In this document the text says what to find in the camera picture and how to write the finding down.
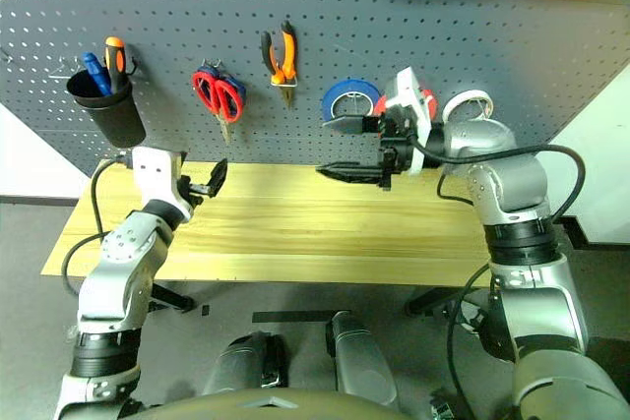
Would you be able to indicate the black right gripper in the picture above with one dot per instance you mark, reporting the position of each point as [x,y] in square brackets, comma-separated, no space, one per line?
[398,144]

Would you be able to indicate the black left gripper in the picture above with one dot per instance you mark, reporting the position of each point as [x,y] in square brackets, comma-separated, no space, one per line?
[194,194]

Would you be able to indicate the orange black needle-nose pliers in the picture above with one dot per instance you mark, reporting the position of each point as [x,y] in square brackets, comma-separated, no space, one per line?
[278,77]

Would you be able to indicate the white tape roll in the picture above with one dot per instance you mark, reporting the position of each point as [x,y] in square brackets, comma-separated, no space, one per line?
[455,102]

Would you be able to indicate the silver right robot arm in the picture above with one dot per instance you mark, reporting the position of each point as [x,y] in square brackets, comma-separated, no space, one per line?
[512,179]

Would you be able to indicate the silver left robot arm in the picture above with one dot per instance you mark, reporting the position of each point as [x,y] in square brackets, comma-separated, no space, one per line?
[123,262]

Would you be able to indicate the red tape roll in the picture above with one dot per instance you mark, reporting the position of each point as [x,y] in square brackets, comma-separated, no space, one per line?
[379,107]

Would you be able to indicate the blue tape roll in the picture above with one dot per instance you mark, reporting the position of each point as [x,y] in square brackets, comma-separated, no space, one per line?
[329,98]

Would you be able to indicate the black plastic cup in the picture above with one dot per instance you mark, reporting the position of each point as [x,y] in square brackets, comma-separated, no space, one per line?
[118,120]

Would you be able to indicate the black table leg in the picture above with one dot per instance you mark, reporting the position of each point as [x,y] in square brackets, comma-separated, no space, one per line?
[172,298]
[428,299]

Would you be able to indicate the small black floor piece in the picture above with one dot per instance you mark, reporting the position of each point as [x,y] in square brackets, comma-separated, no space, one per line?
[206,311]

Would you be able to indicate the grey perforated pegboard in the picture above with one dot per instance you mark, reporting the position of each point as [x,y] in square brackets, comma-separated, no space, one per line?
[344,7]

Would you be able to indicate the black floor tape strip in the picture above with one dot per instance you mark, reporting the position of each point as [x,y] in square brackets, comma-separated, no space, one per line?
[295,317]

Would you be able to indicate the grey rounded robot leg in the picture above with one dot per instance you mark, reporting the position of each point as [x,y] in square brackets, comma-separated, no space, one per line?
[359,356]
[241,361]

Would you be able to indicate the olive rounded robot chest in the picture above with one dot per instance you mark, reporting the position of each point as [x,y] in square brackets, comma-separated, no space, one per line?
[266,407]

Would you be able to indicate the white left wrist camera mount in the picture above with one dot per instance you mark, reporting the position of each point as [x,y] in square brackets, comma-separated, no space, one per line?
[155,169]

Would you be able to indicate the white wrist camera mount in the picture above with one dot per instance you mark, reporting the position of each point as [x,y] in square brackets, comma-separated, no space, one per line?
[411,88]
[155,169]

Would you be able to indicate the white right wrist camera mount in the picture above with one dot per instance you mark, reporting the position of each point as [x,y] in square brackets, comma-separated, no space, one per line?
[411,88]

